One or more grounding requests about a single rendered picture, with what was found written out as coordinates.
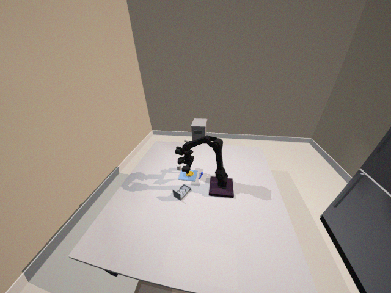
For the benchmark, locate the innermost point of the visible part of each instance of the grey dish rack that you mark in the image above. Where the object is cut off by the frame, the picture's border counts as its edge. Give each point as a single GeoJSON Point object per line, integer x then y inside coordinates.
{"type": "Point", "coordinates": [181, 192]}

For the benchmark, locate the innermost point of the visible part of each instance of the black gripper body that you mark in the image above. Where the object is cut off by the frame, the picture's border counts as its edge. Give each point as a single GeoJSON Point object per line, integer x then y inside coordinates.
{"type": "Point", "coordinates": [187, 162]}

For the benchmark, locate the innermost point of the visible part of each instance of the light blue flat mat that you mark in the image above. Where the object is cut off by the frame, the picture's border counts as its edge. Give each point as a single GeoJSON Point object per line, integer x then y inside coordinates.
{"type": "Point", "coordinates": [186, 178]}

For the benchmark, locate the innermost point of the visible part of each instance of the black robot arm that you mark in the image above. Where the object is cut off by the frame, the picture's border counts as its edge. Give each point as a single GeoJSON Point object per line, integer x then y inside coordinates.
{"type": "Point", "coordinates": [217, 145]}

